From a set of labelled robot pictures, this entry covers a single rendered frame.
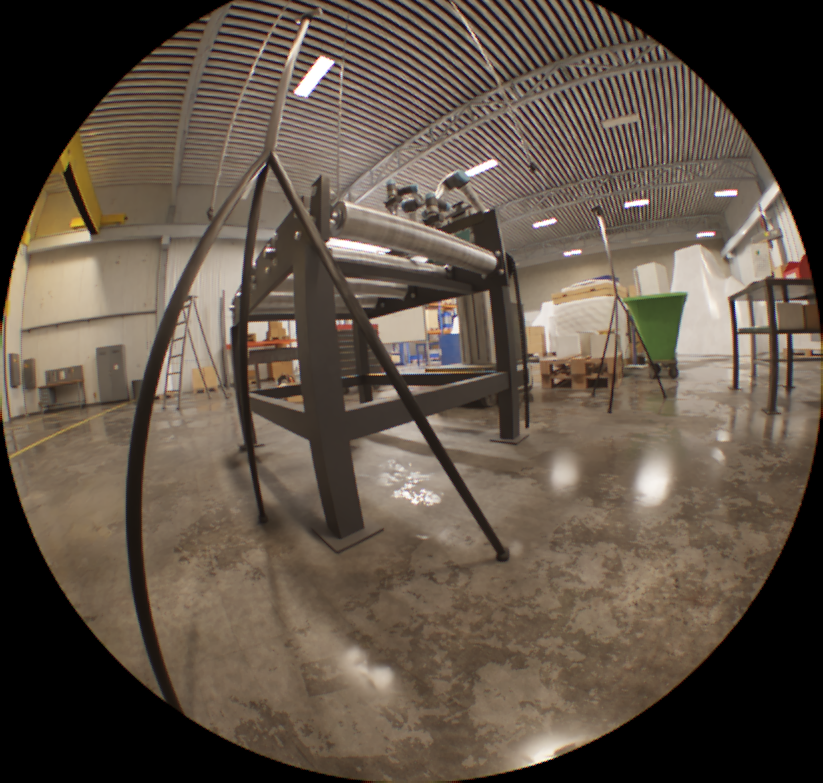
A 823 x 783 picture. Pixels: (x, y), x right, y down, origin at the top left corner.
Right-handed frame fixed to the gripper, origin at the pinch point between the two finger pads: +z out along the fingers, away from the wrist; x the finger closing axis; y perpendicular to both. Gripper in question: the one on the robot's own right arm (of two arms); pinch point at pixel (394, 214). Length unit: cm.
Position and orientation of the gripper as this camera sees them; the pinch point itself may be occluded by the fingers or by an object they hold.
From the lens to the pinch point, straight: 219.1
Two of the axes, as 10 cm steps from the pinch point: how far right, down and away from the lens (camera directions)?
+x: 6.9, -0.2, -7.2
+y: -7.1, 1.1, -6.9
